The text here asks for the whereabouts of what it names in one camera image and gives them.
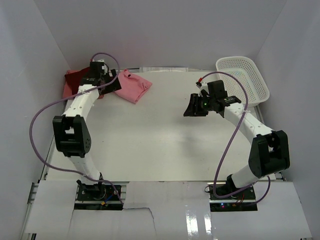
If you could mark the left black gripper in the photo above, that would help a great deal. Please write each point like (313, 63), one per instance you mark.
(114, 85)

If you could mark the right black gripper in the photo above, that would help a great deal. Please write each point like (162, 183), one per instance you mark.
(193, 109)

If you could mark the pink t shirt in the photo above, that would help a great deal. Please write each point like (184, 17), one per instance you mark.
(133, 86)

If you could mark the white perforated plastic basket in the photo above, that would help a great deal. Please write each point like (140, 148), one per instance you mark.
(251, 81)

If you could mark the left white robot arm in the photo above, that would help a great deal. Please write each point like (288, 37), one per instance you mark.
(72, 137)

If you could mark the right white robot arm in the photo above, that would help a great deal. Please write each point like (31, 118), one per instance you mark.
(269, 152)

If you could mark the folded salmon t shirt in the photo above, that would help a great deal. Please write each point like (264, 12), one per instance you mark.
(67, 91)

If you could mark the folded dark red t shirt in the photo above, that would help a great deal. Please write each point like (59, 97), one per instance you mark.
(73, 77)

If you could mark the white paper sheet front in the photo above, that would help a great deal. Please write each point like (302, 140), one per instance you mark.
(165, 211)

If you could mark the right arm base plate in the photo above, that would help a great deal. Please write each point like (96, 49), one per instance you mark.
(244, 201)

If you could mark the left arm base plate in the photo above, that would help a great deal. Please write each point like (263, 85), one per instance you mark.
(98, 197)

